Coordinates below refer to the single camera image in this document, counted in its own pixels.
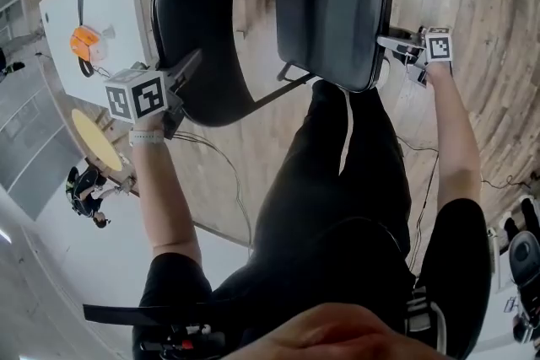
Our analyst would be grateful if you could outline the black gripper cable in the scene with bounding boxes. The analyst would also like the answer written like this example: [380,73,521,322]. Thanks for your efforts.
[172,130,254,255]

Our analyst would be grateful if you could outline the orange device with black strap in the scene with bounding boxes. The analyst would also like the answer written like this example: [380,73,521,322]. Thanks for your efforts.
[73,0,96,78]

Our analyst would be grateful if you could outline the black chest strap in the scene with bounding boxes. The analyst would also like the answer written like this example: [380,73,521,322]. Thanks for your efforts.
[83,303,220,328]

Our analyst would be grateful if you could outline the round black device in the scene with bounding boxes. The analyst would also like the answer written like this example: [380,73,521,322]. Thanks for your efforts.
[508,231,540,288]

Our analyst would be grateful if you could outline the black folding chair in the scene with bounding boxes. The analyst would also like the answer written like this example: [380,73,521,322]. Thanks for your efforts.
[150,0,396,127]

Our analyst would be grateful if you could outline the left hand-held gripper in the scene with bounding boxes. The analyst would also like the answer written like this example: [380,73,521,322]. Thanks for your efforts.
[104,49,203,140]

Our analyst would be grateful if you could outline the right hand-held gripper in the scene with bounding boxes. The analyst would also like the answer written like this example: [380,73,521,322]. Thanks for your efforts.
[375,26,455,88]

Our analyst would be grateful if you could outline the black chest-mounted device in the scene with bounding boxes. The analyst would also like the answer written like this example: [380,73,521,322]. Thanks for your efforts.
[138,323,227,356]

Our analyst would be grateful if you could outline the black white harness strap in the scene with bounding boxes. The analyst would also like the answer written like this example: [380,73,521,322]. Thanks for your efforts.
[404,286,448,355]

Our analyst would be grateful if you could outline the person's right forearm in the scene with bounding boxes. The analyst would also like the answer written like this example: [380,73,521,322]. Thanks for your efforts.
[424,62,483,214]

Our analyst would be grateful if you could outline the person's left forearm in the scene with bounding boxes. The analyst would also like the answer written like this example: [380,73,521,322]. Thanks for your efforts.
[128,113,203,266]

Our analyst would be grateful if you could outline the round yellow side table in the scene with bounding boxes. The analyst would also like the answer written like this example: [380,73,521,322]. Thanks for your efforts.
[70,108,140,199]

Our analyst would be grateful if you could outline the orange white device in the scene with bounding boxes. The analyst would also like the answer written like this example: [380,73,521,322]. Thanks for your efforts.
[69,25,106,63]

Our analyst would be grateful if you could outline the person's black trousers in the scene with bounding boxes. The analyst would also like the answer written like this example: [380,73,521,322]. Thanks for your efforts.
[251,79,413,262]

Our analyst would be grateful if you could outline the black floor cable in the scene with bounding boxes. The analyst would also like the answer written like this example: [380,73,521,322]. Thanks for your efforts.
[396,134,528,190]

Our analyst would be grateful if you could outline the white wristband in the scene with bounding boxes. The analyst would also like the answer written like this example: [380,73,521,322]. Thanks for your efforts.
[128,128,165,147]

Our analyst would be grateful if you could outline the person's face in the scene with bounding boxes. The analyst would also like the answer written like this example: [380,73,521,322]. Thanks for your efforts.
[219,303,452,360]

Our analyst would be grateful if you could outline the person's black shirt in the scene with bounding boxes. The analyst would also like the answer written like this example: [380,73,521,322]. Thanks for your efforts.
[132,197,493,360]

